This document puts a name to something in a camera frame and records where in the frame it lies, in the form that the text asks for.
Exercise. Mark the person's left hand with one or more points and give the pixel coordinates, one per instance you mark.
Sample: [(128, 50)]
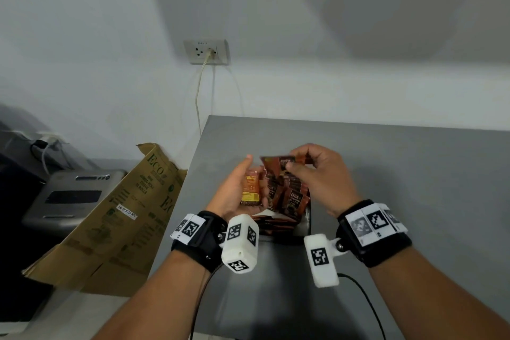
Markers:
[(229, 200)]

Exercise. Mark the person's right hand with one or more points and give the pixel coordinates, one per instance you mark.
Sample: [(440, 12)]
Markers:
[(330, 184)]

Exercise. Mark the pile of orange coffee sachets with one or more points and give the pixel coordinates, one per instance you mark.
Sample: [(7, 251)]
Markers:
[(275, 226), (293, 200)]

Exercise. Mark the black tray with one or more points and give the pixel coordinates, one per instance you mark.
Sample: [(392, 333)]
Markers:
[(308, 224)]

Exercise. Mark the person's left forearm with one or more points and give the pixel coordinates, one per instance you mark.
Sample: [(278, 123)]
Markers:
[(159, 304)]

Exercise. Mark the person's right forearm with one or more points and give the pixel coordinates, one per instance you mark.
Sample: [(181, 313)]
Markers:
[(434, 304)]

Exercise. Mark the black wristband with marker tags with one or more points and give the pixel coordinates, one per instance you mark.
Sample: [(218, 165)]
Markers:
[(378, 248), (203, 244)]

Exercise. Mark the brown cardboard box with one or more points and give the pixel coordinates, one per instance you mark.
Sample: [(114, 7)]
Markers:
[(111, 240)]

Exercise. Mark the grey appliance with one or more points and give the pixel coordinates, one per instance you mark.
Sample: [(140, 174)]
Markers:
[(67, 198)]

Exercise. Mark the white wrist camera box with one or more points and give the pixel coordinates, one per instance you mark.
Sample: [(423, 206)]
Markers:
[(320, 264), (239, 248)]

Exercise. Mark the white wall socket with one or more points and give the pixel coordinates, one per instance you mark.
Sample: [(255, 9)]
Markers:
[(197, 52)]

